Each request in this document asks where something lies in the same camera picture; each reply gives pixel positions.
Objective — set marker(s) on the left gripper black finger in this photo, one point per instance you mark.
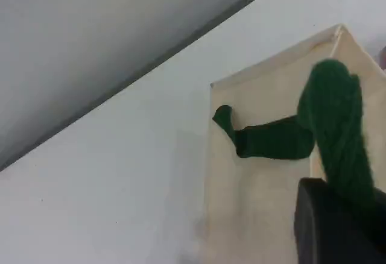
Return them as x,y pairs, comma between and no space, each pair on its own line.
331,237

